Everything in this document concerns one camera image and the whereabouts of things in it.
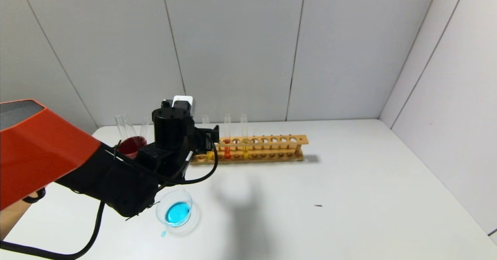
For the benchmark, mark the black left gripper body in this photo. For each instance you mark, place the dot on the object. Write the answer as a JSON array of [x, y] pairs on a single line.
[[204, 139]]

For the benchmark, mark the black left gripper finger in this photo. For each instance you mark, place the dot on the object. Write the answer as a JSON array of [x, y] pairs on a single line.
[[211, 133], [202, 146]]

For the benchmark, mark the deep yellow pigment test tube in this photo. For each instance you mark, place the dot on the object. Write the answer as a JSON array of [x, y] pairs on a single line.
[[209, 156]]

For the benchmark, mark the red pigment test tube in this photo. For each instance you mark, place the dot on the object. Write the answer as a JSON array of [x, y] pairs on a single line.
[[227, 152]]

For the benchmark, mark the pale yellow pigment test tube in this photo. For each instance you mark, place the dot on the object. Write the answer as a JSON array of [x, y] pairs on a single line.
[[245, 153]]

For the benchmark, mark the empty glass test tube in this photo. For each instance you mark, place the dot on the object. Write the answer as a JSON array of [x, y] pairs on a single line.
[[131, 130], [144, 128]]

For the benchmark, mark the wooden test tube rack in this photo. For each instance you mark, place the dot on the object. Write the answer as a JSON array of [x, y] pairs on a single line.
[[303, 139]]

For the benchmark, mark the dark red cup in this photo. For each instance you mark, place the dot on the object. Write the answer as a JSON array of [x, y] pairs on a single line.
[[132, 147]]

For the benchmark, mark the clear glass dish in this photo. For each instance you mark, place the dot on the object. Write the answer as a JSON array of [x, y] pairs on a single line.
[[178, 213]]

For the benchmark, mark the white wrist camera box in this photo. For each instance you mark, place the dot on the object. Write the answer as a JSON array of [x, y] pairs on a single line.
[[184, 103]]

